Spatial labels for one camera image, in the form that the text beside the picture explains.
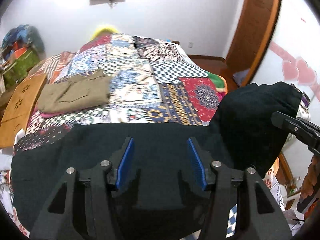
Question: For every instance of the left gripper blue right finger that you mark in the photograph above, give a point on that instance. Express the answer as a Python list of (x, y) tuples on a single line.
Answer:
[(197, 158)]

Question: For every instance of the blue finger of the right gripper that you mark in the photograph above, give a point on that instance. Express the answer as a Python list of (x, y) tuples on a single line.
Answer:
[(296, 126)]

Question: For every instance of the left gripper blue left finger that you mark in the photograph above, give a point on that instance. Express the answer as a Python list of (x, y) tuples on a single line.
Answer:
[(125, 156)]

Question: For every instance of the black pants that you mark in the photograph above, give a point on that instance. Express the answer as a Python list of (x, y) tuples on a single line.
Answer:
[(160, 196)]

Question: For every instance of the person's right hand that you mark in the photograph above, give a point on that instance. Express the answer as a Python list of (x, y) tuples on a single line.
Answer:
[(310, 179)]

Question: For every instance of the white sliding wardrobe door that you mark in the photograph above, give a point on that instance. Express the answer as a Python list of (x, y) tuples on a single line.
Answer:
[(293, 53)]

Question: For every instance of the folded khaki pants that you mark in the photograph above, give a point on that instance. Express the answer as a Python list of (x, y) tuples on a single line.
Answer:
[(77, 93)]

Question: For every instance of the green pink fleece blanket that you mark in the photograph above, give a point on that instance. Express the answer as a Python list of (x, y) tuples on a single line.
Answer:
[(219, 82)]

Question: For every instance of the colourful patchwork quilt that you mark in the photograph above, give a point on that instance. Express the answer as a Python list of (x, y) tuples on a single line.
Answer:
[(152, 81)]

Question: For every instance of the wooden board with cutouts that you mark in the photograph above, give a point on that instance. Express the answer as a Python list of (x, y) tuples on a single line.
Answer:
[(20, 108)]

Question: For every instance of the wooden door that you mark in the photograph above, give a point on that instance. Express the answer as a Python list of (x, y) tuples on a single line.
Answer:
[(252, 37)]

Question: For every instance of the yellow foam tube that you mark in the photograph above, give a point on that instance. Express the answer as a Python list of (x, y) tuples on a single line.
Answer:
[(104, 31)]

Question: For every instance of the green storage box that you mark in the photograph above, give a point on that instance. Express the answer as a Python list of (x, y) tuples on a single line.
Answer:
[(15, 72)]

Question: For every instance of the pile of clothes on box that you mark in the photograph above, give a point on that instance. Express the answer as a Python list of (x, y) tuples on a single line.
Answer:
[(22, 36)]

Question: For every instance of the white wall socket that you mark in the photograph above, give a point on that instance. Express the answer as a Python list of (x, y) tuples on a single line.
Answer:
[(190, 45)]

